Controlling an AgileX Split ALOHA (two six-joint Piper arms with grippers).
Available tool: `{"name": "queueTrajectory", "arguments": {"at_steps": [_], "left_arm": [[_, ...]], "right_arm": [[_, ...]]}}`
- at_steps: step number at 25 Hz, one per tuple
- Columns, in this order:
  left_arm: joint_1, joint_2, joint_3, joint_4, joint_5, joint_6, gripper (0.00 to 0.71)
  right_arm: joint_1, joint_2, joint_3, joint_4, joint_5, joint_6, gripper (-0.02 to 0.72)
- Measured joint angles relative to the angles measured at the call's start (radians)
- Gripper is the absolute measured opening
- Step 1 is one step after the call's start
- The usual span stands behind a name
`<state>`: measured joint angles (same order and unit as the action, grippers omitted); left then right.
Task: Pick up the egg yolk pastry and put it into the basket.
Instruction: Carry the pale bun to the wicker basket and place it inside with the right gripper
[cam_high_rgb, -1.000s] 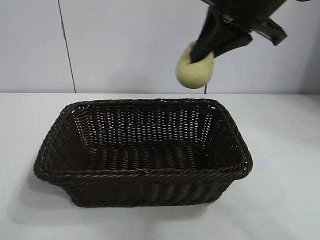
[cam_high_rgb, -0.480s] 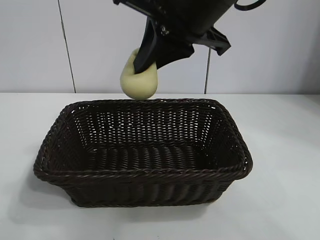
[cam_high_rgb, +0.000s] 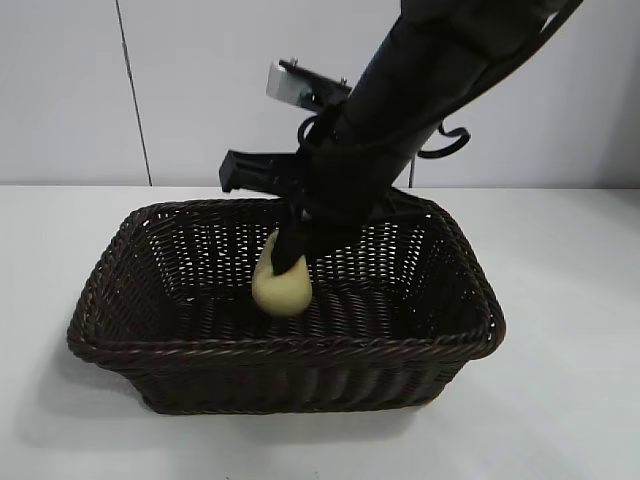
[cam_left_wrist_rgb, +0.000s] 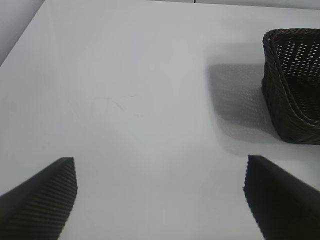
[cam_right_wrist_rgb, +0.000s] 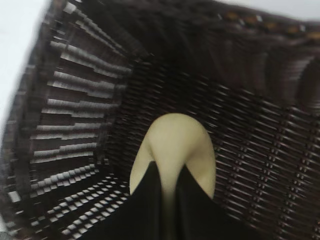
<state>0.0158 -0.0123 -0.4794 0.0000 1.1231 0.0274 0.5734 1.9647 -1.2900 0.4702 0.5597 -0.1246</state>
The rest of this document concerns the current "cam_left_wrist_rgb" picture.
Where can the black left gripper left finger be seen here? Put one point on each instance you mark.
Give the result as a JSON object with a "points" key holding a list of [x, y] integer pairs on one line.
{"points": [[37, 200]]}

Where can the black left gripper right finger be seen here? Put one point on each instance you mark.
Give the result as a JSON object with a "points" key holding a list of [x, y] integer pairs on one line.
{"points": [[285, 200]]}

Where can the dark brown wicker basket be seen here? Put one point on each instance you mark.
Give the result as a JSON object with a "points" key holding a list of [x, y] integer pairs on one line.
{"points": [[280, 112]]}

